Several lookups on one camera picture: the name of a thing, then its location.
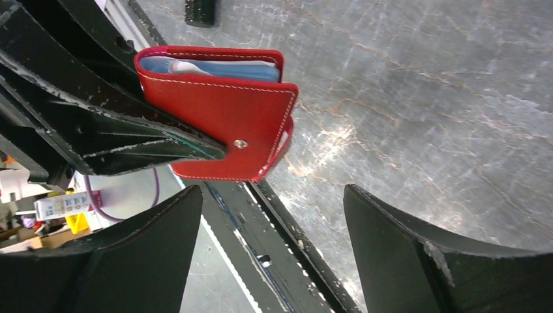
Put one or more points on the red leather card holder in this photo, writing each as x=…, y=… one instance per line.
x=236, y=96

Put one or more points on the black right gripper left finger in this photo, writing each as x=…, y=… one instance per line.
x=138, y=265

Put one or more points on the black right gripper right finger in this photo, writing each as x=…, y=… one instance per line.
x=406, y=264

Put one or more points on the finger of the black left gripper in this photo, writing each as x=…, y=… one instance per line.
x=71, y=98

